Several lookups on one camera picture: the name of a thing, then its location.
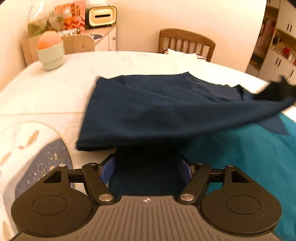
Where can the orange patterned snack bag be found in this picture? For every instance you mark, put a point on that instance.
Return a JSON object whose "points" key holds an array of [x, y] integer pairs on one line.
{"points": [[74, 16]]}

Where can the white sideboard cabinet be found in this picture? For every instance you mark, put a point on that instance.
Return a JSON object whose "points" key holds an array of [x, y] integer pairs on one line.
{"points": [[107, 38]]}

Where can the white printed tablecloth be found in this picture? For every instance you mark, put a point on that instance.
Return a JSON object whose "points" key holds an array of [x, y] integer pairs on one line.
{"points": [[46, 104]]}

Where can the wooden slat-back chair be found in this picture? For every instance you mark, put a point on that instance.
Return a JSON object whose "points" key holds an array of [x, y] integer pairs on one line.
{"points": [[185, 37]]}

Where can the pink and white garment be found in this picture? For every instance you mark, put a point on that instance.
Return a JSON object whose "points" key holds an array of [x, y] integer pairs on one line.
{"points": [[182, 55]]}

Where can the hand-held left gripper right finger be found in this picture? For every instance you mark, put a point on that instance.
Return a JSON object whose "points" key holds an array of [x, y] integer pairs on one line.
{"points": [[190, 172]]}

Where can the clear plastic plant bag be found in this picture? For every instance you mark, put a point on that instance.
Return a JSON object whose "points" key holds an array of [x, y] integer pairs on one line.
{"points": [[44, 23]]}

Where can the two-tone blue sweater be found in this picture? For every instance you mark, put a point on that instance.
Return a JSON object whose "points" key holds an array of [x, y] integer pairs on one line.
{"points": [[150, 111]]}

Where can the yellow retro radio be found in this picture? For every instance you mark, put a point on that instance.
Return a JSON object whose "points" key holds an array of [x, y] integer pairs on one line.
{"points": [[100, 16]]}

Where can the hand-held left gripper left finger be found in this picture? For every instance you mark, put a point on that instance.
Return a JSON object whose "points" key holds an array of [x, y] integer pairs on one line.
{"points": [[107, 169]]}

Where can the green cup with orange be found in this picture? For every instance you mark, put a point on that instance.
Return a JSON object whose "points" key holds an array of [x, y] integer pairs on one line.
{"points": [[50, 55]]}

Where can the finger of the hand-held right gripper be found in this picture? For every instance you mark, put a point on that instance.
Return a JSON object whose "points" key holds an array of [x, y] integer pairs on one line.
{"points": [[279, 90]]}

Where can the plain white tall cabinet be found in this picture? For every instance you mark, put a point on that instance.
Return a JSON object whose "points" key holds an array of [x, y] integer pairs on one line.
{"points": [[285, 30]]}

